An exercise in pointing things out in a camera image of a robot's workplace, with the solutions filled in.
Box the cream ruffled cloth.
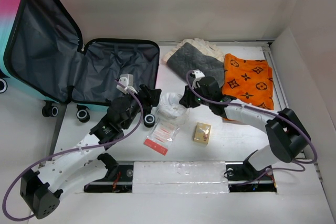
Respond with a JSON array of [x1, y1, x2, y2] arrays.
[[163, 38, 225, 63]]

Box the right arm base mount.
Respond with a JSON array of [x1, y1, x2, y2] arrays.
[[223, 163, 277, 193]]

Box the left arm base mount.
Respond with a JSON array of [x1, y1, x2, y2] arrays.
[[83, 162, 134, 194]]

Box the yellow cotton pads box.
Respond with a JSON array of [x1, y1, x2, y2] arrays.
[[193, 122, 212, 145]]

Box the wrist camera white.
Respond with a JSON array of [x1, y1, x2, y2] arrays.
[[191, 69, 205, 89], [117, 74, 136, 94]]

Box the white pads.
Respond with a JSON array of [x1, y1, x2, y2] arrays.
[[157, 92, 190, 125]]

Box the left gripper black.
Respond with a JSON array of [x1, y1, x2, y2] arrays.
[[122, 84, 160, 130]]

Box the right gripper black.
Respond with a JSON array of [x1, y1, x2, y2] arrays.
[[178, 82, 212, 108]]

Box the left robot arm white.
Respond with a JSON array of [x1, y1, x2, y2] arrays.
[[20, 83, 162, 219]]

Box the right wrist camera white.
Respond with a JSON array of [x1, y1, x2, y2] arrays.
[[191, 69, 205, 89]]

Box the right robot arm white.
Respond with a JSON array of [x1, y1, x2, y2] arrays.
[[180, 70, 312, 185]]

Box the orange patterned towel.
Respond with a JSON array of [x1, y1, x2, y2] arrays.
[[222, 54, 274, 110]]

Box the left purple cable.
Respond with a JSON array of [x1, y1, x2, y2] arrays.
[[1, 81, 144, 221]]

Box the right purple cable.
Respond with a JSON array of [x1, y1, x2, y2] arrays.
[[185, 71, 318, 187]]

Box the grey cloth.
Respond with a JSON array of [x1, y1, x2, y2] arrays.
[[165, 42, 225, 87]]

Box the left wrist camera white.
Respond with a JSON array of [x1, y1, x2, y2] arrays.
[[117, 74, 136, 94]]

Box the pink teal kids suitcase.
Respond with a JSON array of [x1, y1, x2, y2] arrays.
[[1, 0, 160, 122]]

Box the clear bag red label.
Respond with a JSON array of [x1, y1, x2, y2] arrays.
[[143, 117, 180, 156]]

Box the purple cable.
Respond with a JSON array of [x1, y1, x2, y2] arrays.
[[1, 81, 144, 221], [185, 71, 318, 187]]

